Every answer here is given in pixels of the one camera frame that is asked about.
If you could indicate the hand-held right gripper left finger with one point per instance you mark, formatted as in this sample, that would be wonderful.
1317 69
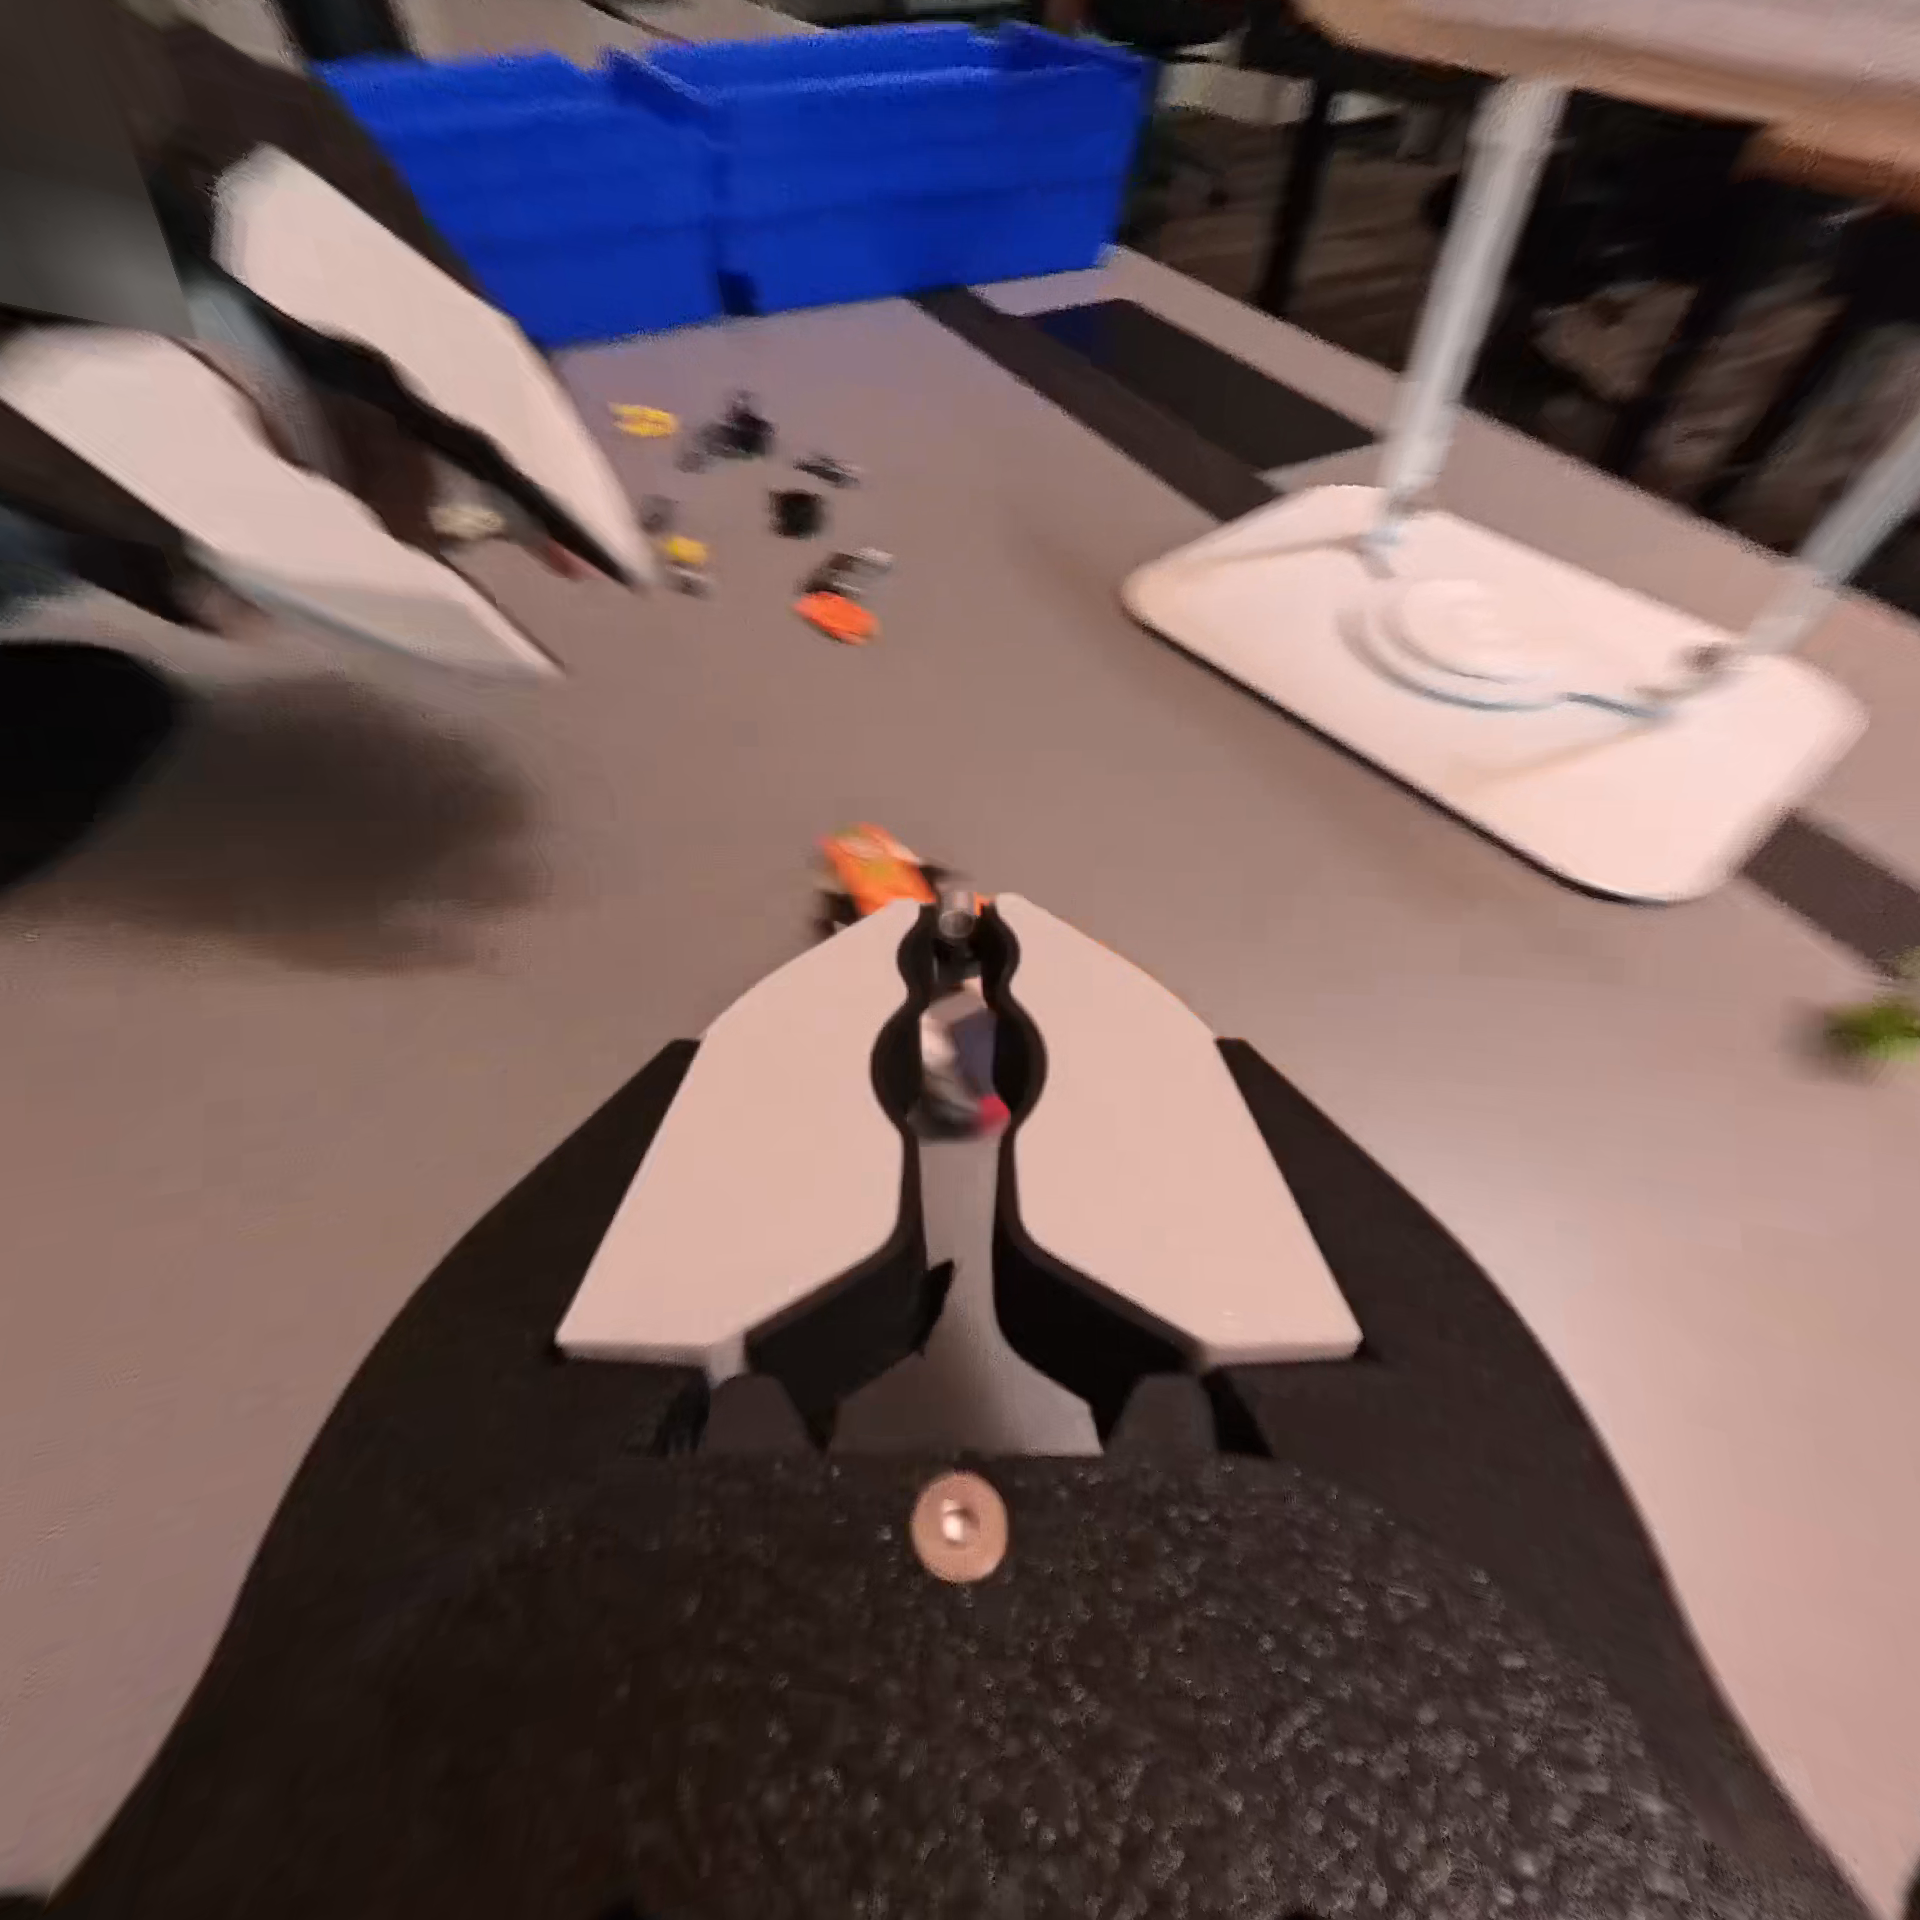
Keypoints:
750 1186

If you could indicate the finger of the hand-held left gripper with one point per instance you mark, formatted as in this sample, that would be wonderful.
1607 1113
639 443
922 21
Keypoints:
422 331
240 509

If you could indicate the orange lego plate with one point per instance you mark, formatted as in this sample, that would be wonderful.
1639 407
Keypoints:
836 615

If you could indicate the white book stand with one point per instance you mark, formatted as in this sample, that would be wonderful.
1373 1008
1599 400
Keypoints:
1322 644

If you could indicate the black lego tire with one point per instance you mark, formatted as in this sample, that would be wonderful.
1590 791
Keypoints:
736 429
796 509

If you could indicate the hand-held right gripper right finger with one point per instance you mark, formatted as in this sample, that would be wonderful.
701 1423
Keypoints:
1171 1186

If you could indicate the grey bumpy lego piece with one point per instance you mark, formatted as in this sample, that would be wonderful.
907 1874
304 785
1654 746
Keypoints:
956 1036

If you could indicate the black small bar piece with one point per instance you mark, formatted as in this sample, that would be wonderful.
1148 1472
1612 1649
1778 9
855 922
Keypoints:
827 469

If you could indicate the black textured pad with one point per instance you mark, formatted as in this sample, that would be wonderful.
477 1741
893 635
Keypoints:
61 749

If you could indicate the blue storage bin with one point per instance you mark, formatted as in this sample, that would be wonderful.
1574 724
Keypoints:
842 181

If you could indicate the yellow grey lego piece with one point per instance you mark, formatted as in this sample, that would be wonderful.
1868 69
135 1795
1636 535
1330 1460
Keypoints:
685 553

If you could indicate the green minifigure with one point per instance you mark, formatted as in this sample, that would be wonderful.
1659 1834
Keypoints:
1876 1029

